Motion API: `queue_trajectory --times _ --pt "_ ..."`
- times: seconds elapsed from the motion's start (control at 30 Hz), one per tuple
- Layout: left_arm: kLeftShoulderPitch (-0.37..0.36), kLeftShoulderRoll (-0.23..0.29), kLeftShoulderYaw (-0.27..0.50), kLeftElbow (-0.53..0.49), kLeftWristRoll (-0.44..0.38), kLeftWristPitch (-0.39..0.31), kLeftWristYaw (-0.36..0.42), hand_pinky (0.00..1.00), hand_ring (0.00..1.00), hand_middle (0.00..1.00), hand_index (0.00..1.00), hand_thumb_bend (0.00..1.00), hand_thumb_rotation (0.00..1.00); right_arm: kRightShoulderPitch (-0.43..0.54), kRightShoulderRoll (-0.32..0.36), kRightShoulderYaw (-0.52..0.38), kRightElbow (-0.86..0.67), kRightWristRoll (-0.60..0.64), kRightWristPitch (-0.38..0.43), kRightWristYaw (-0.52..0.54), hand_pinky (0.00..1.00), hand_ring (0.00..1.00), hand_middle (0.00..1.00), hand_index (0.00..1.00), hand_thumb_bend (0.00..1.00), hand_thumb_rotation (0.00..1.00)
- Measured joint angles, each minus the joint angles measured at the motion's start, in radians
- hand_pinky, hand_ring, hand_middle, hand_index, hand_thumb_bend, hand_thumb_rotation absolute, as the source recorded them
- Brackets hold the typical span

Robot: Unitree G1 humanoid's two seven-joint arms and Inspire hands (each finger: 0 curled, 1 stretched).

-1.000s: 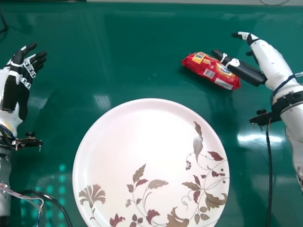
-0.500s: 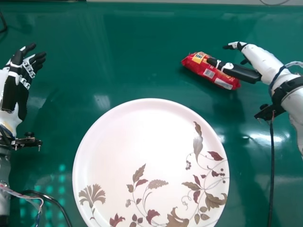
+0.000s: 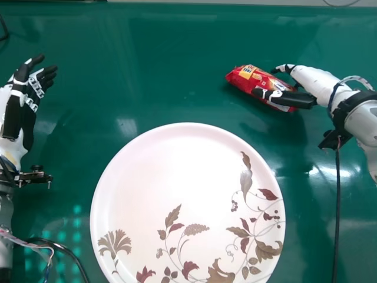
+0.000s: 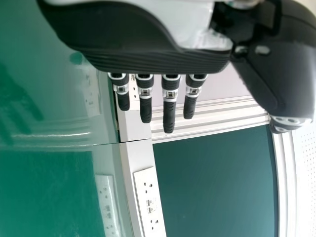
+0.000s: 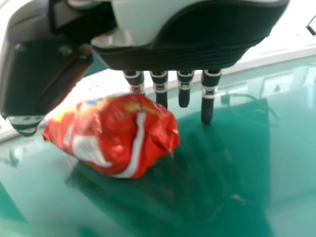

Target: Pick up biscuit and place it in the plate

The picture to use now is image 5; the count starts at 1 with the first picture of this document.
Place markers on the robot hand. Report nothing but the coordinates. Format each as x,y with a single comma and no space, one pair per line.
172,32

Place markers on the red biscuit packet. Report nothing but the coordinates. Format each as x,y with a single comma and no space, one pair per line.
111,138

